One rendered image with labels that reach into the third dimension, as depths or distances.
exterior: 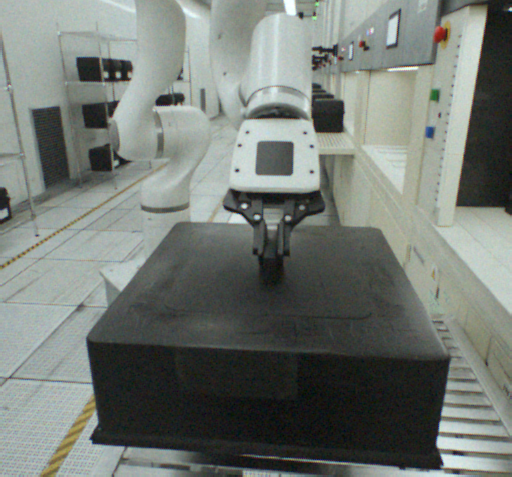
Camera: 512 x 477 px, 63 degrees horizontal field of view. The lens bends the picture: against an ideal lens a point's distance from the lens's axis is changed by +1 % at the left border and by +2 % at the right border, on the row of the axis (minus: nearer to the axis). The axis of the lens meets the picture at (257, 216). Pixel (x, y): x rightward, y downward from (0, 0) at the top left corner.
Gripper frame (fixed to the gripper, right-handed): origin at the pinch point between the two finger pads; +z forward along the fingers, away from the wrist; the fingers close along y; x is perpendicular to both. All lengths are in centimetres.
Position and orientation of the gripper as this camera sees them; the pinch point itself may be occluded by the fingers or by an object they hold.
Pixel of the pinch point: (271, 243)
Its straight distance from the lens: 45.3
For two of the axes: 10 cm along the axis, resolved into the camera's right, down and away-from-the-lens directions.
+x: 0.6, 4.4, 8.9
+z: -0.6, 9.0, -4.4
